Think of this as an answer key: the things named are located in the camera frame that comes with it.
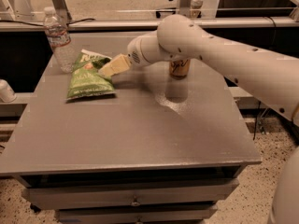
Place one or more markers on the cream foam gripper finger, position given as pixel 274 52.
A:
pixel 120 60
pixel 110 72

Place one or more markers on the white bottle at left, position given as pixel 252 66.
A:
pixel 7 95

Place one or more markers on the metal upright post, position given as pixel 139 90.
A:
pixel 185 0

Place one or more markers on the lower grey drawer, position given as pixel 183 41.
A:
pixel 145 214

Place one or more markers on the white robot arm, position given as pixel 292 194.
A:
pixel 270 77

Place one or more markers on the upper grey drawer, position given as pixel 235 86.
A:
pixel 134 194

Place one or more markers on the green jalapeno chip bag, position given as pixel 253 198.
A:
pixel 85 80

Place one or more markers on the grey drawer cabinet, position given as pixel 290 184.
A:
pixel 153 129

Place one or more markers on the clear plastic water bottle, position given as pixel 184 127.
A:
pixel 59 39

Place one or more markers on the metal frame rail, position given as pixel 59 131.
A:
pixel 243 22

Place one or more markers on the gold soda can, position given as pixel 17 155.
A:
pixel 179 69

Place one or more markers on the grey drawer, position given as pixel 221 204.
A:
pixel 134 194
pixel 145 214

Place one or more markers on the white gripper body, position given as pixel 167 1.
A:
pixel 135 54

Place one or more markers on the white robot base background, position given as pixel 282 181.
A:
pixel 16 10

